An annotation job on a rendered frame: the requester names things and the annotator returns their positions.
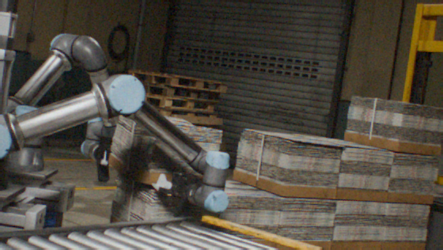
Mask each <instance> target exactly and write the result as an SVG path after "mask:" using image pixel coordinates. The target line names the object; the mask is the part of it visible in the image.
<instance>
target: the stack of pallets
mask: <svg viewBox="0 0 443 250"><path fill-rule="evenodd" d="M141 74H145V75H146V80H140V75H141ZM128 75H130V76H133V77H135V78H137V79H138V80H139V81H140V82H141V83H142V84H143V87H144V90H145V101H146V102H148V103H149V104H150V105H151V106H153V107H154V108H155V109H156V110H158V111H160V112H159V113H160V114H162V115H163V116H170V115H177V114H178V112H183V113H184V115H185V116H198V113H199V114H204V115H206V117H215V118H216V117H217V115H218V114H217V113H215V112H213V109H214V102H218V98H219V96H220V93H227V92H226V91H227V86H228V83H224V82H219V81H211V80H200V79H195V78H186V77H181V76H176V75H171V74H161V73H156V72H150V71H144V70H134V69H128ZM165 79H166V82H165ZM190 81H193V82H192V86H189V82H190ZM209 84H213V85H216V86H215V90H212V89H209ZM158 87H159V88H162V93H159V92H158ZM180 90H182V91H187V94H186V96H181V95H180ZM200 93H205V94H209V96H208V99H202V98H200ZM153 98H158V99H160V102H159V101H153ZM175 100H180V101H181V105H176V104H175ZM195 102H197V103H202V104H203V109H198V108H194V103H195Z"/></svg>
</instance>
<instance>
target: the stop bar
mask: <svg viewBox="0 0 443 250"><path fill-rule="evenodd" d="M202 221H203V222H207V223H210V224H213V225H217V226H220V227H223V228H226V229H230V230H232V231H235V232H238V233H243V234H248V235H250V236H254V237H258V238H261V239H263V240H266V241H270V242H274V243H276V244H280V245H283V246H289V247H291V248H296V249H298V250H324V249H323V248H321V247H318V246H315V245H312V244H306V243H302V242H300V241H295V240H293V239H289V238H287V237H282V236H279V235H277V234H273V233H266V232H264V231H261V230H258V229H253V228H250V227H247V226H245V225H240V224H237V223H235V222H231V221H227V220H221V219H219V218H214V217H211V216H209V215H203V216H202Z"/></svg>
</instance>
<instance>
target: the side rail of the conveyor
mask: <svg viewBox="0 0 443 250"><path fill-rule="evenodd" d="M170 222H171V223H174V224H177V225H179V224H180V223H181V222H190V223H192V224H195V225H199V224H200V220H199V219H196V218H192V217H182V218H158V219H149V220H141V221H132V222H117V223H108V224H99V225H76V226H67V227H58V228H50V229H27V230H18V231H10V232H0V242H2V243H3V244H6V242H7V241H8V240H9V239H10V238H11V237H18V238H20V239H22V240H24V241H28V239H29V238H30V237H32V236H35V235H37V236H39V237H42V238H45V239H47V240H48V238H49V236H50V235H52V234H53V233H58V234H60V235H63V236H64V237H68V236H69V235H70V234H71V233H72V232H77V233H80V234H82V235H85V236H86V234H87V233H88V232H89V231H91V230H95V231H97V232H100V233H104V232H105V230H106V229H109V228H111V229H115V230H118V231H120V230H121V229H123V228H125V227H127V228H130V229H134V230H136V229H137V228H138V227H139V226H141V225H143V226H145V227H148V228H152V226H153V225H156V224H158V225H163V226H164V227H166V226H167V224H168V223H170Z"/></svg>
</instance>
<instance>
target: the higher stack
mask: <svg viewBox="0 0 443 250"><path fill-rule="evenodd" d="M351 101H352V102H350V107H349V109H350V110H349V111H348V113H349V114H347V115H348V116H347V118H348V120H347V124H346V131H345V132H348V133H357V134H364V135H368V136H370V139H371V136H372V137H377V138H383V139H388V140H392V141H396V142H406V143H414V144H419V145H426V146H441V145H442V140H443V138H442V137H443V134H442V133H443V132H442V131H443V130H442V129H443V108H437V107H433V106H428V105H423V104H408V103H404V102H398V101H393V100H381V99H379V100H378V99H377V98H375V99H372V98H367V97H352V99H351ZM381 149H384V150H389V149H385V148H381ZM389 152H390V153H393V154H394V155H393V156H394V157H393V162H392V166H390V167H392V168H391V171H390V172H391V173H390V174H389V175H390V181H389V185H388V191H390V192H397V193H407V194H418V195H432V194H433V191H434V187H435V186H434V185H435V183H434V182H435V181H437V172H438V171H439V170H438V169H437V167H438V164H439V158H435V157H431V156H436V155H429V154H422V153H408V152H402V151H395V150H389ZM427 155H428V156H427ZM383 203H386V204H385V205H386V206H385V208H384V209H385V211H384V216H383V221H382V223H383V224H382V227H384V228H383V234H382V236H383V237H382V238H381V242H383V243H392V242H414V243H424V241H425V240H426V235H427V234H426V232H427V228H426V227H427V223H428V217H427V216H428V213H429V212H430V210H429V208H430V206H428V205H426V203H424V204H423V203H390V202H383Z"/></svg>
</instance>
